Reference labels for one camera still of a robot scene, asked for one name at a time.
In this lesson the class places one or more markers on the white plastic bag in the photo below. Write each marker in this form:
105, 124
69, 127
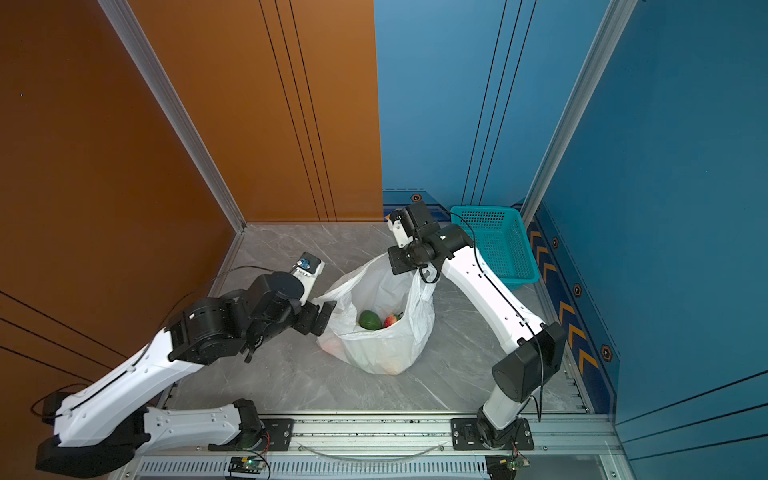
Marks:
387, 351

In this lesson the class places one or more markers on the right aluminium corner post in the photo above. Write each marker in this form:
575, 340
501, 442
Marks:
609, 32

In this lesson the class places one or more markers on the teal plastic basket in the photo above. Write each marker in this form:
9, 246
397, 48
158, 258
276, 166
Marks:
501, 239

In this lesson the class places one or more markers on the aluminium mounting rail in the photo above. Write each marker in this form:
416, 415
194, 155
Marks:
403, 446

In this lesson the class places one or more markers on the aluminium corner post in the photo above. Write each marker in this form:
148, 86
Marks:
609, 32
126, 25

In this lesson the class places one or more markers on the right circuit board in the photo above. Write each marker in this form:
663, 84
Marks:
505, 467

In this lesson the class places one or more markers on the left green circuit board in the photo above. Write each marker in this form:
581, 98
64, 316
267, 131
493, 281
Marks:
248, 467

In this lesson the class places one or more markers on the green avocado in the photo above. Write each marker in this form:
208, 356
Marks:
369, 320

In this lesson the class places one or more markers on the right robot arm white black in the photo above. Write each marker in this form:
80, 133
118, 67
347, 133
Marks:
533, 349

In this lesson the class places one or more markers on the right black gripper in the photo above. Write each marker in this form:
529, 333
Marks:
398, 266

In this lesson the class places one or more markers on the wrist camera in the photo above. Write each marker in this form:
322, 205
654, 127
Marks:
396, 228
307, 270

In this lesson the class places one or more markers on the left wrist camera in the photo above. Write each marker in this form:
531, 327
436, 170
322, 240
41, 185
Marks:
307, 270

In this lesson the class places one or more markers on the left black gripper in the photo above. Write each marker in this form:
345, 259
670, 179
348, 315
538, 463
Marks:
311, 322

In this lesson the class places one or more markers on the left aluminium corner post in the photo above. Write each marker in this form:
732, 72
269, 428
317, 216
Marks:
126, 25

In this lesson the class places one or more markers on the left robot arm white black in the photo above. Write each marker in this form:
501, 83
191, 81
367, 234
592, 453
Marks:
105, 425

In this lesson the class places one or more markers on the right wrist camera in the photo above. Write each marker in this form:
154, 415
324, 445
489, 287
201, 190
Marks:
396, 228

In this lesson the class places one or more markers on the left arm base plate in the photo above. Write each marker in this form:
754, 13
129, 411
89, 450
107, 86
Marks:
271, 434

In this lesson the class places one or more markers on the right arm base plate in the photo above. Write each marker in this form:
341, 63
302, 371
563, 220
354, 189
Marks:
465, 433

